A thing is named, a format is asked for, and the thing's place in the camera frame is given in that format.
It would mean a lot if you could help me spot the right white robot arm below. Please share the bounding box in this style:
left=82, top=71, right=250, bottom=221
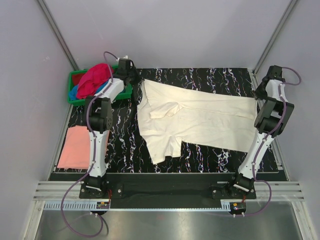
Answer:
left=227, top=65, right=295, bottom=199

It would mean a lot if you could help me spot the aluminium frame post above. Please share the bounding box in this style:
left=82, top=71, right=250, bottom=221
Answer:
left=35, top=0, right=80, bottom=71
left=252, top=0, right=300, bottom=74

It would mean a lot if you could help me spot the cream white t shirt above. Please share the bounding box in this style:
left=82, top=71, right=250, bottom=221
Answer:
left=137, top=79, right=257, bottom=164

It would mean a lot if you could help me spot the grey slotted cable duct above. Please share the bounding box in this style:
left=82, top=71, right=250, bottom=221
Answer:
left=43, top=200, right=231, bottom=212

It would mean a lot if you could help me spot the green plastic bin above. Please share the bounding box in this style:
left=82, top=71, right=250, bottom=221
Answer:
left=67, top=63, right=119, bottom=107

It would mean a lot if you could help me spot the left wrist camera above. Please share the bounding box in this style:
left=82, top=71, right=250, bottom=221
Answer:
left=117, top=56, right=134, bottom=73

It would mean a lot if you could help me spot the folded pink t shirt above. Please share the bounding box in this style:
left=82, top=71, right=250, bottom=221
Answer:
left=57, top=125, right=90, bottom=170

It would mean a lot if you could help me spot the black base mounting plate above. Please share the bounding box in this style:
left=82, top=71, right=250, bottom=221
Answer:
left=79, top=173, right=256, bottom=211

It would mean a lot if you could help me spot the left aluminium frame post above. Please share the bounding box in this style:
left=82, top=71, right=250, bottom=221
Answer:
left=35, top=0, right=80, bottom=71

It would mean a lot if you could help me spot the dark red t shirt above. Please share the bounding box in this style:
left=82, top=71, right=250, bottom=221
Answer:
left=71, top=72, right=86, bottom=86

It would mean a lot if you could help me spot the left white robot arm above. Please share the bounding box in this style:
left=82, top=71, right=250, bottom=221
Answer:
left=83, top=66, right=142, bottom=198

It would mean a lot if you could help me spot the magenta pink t shirt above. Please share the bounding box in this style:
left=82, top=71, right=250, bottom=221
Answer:
left=76, top=63, right=115, bottom=99

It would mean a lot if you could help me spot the blue t shirt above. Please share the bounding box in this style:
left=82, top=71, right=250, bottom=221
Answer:
left=68, top=76, right=110, bottom=101

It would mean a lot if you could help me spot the right aluminium frame post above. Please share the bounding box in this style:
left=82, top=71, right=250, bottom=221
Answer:
left=252, top=0, right=300, bottom=74

